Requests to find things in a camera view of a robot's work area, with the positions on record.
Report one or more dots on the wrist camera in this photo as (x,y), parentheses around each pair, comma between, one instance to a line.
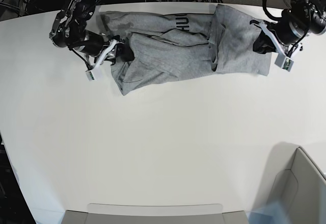
(284,62)
(94,74)

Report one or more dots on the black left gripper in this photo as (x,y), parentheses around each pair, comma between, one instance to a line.
(293,25)

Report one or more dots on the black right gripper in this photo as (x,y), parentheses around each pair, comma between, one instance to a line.
(96,43)

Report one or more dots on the grey cardboard box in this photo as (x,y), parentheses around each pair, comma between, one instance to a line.
(298,193)

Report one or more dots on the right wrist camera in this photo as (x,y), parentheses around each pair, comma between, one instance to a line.
(94,74)

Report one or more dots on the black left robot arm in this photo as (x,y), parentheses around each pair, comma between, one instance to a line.
(316,9)

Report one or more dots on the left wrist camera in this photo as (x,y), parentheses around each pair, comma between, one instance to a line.
(284,62)

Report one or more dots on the grey T-shirt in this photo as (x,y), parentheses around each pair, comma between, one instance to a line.
(183,46)

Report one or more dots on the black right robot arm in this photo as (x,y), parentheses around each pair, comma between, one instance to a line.
(69,30)

